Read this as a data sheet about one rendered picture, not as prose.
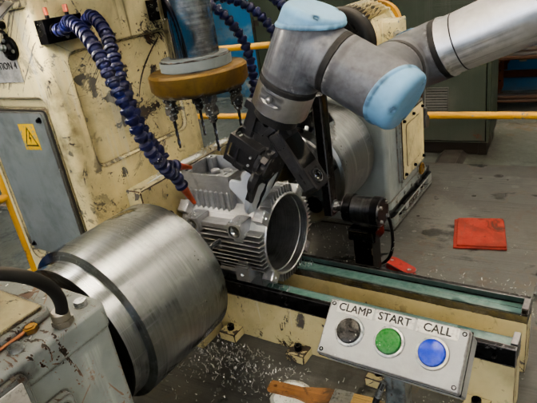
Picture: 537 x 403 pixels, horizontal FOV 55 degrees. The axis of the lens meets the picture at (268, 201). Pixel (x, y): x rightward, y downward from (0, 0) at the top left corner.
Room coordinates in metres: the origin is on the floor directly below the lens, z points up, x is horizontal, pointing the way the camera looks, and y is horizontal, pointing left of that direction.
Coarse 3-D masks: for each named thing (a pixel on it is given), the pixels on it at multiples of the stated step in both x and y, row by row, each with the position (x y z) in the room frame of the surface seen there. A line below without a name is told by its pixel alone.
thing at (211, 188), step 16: (208, 160) 1.02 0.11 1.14; (224, 160) 1.01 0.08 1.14; (192, 176) 0.94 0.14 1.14; (208, 176) 0.91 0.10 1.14; (224, 176) 0.89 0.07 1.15; (240, 176) 0.92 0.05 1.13; (192, 192) 0.94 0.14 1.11; (208, 192) 0.92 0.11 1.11; (224, 192) 0.89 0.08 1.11; (208, 208) 0.92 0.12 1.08; (224, 208) 0.90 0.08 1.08
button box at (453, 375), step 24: (336, 312) 0.53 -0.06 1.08; (360, 312) 0.52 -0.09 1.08; (384, 312) 0.50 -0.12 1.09; (336, 336) 0.51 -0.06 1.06; (360, 336) 0.49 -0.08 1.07; (408, 336) 0.47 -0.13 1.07; (432, 336) 0.46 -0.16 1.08; (456, 336) 0.45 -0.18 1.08; (336, 360) 0.51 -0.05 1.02; (360, 360) 0.47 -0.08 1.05; (384, 360) 0.46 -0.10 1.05; (408, 360) 0.45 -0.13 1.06; (456, 360) 0.43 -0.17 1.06; (432, 384) 0.42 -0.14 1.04; (456, 384) 0.41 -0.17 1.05
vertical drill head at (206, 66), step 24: (168, 0) 0.92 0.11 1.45; (192, 0) 0.92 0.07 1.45; (168, 24) 0.93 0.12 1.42; (192, 24) 0.92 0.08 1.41; (168, 48) 0.95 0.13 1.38; (192, 48) 0.92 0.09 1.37; (216, 48) 0.95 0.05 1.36; (168, 72) 0.92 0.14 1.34; (192, 72) 0.90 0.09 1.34; (216, 72) 0.88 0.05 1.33; (240, 72) 0.92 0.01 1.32; (168, 96) 0.89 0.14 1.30; (192, 96) 0.88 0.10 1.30; (216, 96) 0.90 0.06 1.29; (240, 96) 0.96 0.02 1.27; (216, 120) 0.90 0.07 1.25; (240, 120) 0.96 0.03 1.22
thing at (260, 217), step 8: (296, 184) 0.93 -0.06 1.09; (296, 192) 0.92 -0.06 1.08; (184, 200) 0.94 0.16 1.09; (184, 208) 0.93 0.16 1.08; (192, 208) 0.94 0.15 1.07; (256, 216) 0.83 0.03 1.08; (264, 216) 0.83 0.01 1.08; (256, 224) 0.84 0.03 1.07; (264, 224) 0.82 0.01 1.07; (304, 248) 0.92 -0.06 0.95; (272, 272) 0.83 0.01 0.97; (264, 280) 0.83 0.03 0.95; (272, 280) 0.82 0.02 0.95
